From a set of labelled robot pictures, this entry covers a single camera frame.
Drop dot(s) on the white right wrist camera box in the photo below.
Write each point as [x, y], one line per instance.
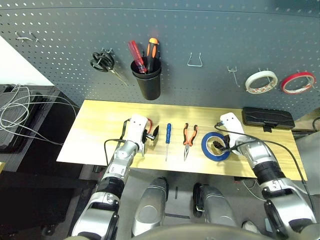
[232, 123]

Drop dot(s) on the light wooden board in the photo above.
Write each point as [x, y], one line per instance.
[2, 167]

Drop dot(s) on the long black floor tape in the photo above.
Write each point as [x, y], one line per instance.
[178, 216]

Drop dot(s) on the orange black screwdriver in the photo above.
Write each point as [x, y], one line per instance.
[152, 50]

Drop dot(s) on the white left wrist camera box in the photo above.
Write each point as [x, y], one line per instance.
[136, 127]

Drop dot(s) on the silver left robot leg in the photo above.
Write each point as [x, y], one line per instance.
[150, 205]

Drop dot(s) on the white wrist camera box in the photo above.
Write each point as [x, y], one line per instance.
[136, 127]
[232, 123]

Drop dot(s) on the metal peg hook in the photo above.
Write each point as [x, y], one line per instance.
[25, 38]
[35, 38]
[235, 78]

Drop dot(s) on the grey robot torso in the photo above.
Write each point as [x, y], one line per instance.
[200, 232]

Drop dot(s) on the black tool case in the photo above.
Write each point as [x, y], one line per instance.
[265, 117]

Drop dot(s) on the red tape roll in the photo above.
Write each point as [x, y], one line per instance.
[297, 74]

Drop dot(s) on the white tape roll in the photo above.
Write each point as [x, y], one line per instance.
[262, 73]

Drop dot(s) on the orange black pliers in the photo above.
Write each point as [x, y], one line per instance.
[186, 135]

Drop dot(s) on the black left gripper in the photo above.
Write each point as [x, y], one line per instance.
[145, 137]

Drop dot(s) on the grey pegboard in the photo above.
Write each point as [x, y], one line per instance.
[200, 30]

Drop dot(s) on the black side table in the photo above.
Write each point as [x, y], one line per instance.
[50, 125]

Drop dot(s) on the black plastic cup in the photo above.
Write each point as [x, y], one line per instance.
[150, 85]

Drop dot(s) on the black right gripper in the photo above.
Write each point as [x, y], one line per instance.
[227, 142]

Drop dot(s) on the silver robot leg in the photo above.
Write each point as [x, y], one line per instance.
[150, 205]
[215, 205]

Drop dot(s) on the black ribbed case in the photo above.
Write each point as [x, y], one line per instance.
[12, 130]

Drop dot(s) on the white shoe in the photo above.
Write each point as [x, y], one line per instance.
[250, 226]

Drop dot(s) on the blue tape roll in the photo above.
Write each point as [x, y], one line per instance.
[206, 147]

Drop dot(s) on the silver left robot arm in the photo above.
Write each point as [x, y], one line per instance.
[120, 160]

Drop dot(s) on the silver right robot leg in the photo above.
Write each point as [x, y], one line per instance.
[215, 205]

